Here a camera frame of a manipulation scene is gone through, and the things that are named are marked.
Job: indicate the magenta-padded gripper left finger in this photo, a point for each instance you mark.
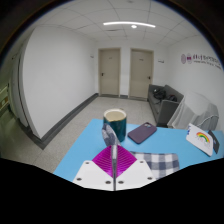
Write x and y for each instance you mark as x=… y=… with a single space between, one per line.
x=93 y=175

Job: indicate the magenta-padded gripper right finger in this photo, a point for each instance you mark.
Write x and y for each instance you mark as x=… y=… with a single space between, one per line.
x=136 y=175

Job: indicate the blue white checked towel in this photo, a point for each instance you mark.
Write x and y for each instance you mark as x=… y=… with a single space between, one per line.
x=160 y=163

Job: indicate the purple phone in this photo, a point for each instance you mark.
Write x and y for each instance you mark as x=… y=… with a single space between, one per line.
x=142 y=132

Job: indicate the dark teal mug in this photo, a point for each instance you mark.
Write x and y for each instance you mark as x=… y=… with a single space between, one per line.
x=116 y=128

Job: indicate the white card with rainbow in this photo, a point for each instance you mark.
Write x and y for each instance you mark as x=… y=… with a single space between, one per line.
x=199 y=138

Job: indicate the black bag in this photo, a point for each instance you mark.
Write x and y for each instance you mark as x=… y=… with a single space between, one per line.
x=159 y=94

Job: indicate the flat dark grey card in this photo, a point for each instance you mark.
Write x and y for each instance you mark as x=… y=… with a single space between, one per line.
x=215 y=143

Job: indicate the white cloth-covered chair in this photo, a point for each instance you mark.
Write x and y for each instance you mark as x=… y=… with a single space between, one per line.
x=195 y=111

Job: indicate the beige door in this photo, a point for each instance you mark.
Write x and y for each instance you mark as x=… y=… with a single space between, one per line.
x=109 y=71
x=141 y=73

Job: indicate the round ceiling light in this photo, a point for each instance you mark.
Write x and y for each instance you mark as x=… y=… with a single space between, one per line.
x=134 y=26

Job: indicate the long ceiling light strip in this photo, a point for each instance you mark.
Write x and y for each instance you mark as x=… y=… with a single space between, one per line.
x=120 y=23

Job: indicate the magenta wall logo sign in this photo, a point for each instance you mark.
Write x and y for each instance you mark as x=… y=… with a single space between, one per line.
x=189 y=58

